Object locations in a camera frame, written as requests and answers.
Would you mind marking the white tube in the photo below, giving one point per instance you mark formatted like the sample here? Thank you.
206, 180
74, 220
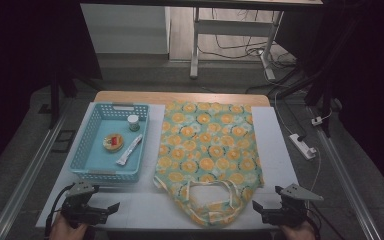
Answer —
129, 150

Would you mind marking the black metal stand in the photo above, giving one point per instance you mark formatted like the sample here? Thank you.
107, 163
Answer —
55, 96
326, 100

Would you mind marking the white plug adapter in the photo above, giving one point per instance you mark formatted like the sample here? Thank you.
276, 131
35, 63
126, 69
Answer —
317, 121

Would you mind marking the white power strip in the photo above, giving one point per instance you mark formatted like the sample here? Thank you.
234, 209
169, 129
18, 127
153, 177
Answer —
302, 146

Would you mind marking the white panel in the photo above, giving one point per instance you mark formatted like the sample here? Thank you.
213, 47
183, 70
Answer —
123, 30

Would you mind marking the person's left hand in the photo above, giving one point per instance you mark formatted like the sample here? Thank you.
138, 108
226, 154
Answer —
63, 231

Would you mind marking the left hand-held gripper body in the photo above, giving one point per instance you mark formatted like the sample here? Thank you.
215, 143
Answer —
80, 210

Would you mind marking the white table mat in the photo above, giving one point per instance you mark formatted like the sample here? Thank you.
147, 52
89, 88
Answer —
273, 150

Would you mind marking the white-legged desk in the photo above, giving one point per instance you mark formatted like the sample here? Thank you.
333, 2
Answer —
233, 27

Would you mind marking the orange print cloth bag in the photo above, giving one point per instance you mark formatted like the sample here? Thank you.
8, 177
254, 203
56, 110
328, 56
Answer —
206, 150

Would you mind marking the person's right hand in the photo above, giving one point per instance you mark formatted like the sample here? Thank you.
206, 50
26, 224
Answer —
298, 232

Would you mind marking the small white-lidded jar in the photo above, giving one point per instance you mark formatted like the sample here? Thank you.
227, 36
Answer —
133, 122

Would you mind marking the blue plastic basket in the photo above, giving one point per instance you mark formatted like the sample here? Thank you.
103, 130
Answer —
96, 160

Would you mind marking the aluminium rail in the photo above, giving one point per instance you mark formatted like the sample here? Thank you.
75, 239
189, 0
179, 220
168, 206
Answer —
26, 180
346, 180

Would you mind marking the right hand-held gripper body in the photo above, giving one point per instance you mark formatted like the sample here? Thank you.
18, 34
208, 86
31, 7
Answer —
290, 213

